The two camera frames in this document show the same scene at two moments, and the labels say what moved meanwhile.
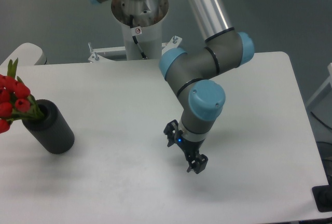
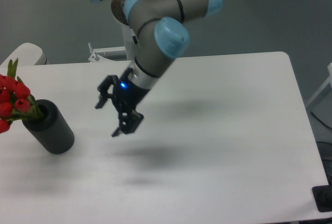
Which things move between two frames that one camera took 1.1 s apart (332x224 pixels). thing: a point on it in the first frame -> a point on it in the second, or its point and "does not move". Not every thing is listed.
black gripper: (198, 164) -> (126, 95)
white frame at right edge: (329, 80) does not move
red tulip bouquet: (15, 100) does not move
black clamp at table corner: (322, 196) does not move
